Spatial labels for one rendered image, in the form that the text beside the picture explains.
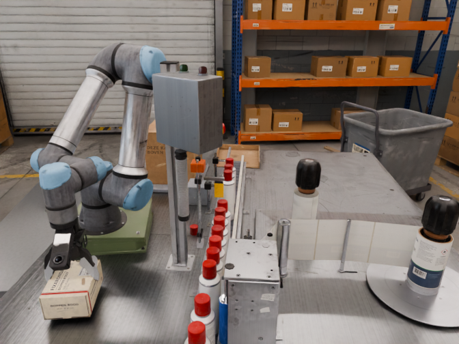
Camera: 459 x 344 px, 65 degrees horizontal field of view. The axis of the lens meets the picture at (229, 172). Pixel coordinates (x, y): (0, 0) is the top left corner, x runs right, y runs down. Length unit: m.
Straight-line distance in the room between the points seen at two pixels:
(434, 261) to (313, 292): 0.34
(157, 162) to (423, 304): 1.23
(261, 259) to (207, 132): 0.35
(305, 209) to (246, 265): 0.54
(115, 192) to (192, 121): 0.45
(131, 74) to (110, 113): 4.50
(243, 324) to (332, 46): 5.35
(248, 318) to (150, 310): 0.42
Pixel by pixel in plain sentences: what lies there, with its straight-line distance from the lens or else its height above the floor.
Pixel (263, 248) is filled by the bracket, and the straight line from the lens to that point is 0.81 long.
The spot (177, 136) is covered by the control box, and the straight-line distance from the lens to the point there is 0.97.
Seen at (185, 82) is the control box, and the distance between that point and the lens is 0.91.
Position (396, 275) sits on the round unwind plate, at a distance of 1.25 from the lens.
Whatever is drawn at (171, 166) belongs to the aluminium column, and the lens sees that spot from 1.10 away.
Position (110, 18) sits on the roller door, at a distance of 5.49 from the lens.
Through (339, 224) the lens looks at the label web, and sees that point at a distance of 1.14.
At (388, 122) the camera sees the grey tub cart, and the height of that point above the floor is 0.67.
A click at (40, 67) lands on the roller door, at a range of 5.81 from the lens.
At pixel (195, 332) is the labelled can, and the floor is 1.08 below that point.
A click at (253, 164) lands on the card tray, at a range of 2.10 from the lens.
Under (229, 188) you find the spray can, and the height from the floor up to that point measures 1.03.
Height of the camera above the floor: 1.61
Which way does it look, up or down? 23 degrees down
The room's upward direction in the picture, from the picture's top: straight up
